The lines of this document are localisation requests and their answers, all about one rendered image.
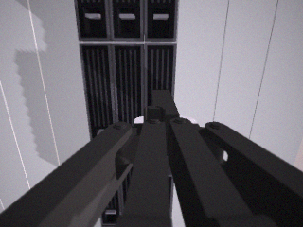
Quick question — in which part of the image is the grey metal rack frame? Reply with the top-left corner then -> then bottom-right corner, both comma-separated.
0,0 -> 303,213

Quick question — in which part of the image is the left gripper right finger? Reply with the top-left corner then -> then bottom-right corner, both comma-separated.
161,90 -> 303,227

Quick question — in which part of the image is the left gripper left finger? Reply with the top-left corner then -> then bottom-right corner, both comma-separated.
0,89 -> 172,227

